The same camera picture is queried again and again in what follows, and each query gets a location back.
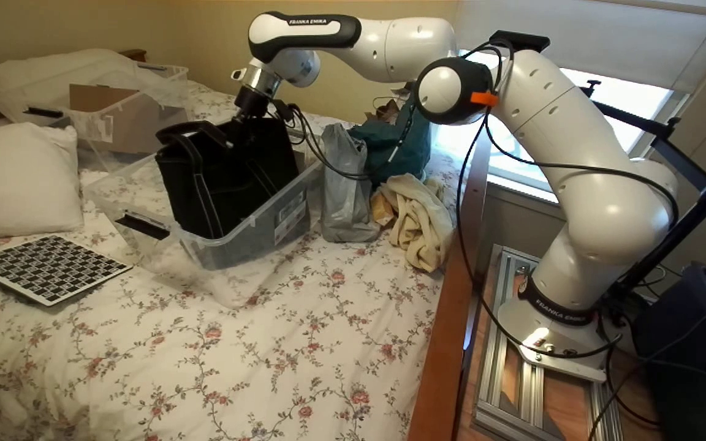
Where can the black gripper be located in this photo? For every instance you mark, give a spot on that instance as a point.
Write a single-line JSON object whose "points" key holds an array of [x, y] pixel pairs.
{"points": [[253, 102]]}

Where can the black tote bag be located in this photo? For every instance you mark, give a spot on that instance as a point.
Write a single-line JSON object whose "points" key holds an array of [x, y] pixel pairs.
{"points": [[221, 174]]}

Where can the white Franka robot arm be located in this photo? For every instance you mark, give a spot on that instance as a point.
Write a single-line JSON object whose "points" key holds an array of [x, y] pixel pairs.
{"points": [[581, 163]]}

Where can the clear plastic storage container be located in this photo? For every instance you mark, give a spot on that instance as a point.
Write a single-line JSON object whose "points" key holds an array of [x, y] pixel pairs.
{"points": [[262, 224]]}

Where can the grey plastic shopping bag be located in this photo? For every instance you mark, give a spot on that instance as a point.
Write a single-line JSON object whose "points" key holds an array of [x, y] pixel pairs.
{"points": [[343, 186]]}

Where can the cream cloth bag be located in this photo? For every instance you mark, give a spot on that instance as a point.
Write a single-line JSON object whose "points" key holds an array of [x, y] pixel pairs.
{"points": [[415, 217]]}

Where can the clear container holding cardboard box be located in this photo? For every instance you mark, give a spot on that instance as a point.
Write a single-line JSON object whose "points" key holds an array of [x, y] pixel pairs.
{"points": [[34, 81]]}

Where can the brown cardboard box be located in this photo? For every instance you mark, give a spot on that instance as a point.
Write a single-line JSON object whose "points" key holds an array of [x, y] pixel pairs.
{"points": [[120, 119]]}

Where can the teal cloth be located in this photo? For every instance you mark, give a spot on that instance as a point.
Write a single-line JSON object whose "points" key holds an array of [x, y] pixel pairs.
{"points": [[393, 143]]}

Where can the white pillow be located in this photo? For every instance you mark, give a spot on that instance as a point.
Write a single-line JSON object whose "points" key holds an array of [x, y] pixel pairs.
{"points": [[13, 174]]}

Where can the black white checkerboard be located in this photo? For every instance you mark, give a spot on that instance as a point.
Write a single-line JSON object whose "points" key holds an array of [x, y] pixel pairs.
{"points": [[46, 267]]}

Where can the floral white bedspread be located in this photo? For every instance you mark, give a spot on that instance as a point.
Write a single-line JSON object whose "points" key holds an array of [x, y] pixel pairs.
{"points": [[206, 367]]}

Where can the brown wooden bed footboard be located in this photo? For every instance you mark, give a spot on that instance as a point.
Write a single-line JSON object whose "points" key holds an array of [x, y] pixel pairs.
{"points": [[442, 343]]}

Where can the window with white blind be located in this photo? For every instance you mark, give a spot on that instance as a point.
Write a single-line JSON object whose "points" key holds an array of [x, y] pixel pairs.
{"points": [[612, 49]]}

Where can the dark blue bulky object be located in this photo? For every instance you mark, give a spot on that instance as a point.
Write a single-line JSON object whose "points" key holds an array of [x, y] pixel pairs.
{"points": [[696, 359]]}

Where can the black camera on stand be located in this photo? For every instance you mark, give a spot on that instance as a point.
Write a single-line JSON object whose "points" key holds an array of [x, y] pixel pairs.
{"points": [[521, 39]]}

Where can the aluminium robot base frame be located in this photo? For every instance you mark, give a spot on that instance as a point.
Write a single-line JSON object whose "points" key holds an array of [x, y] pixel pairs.
{"points": [[503, 383]]}

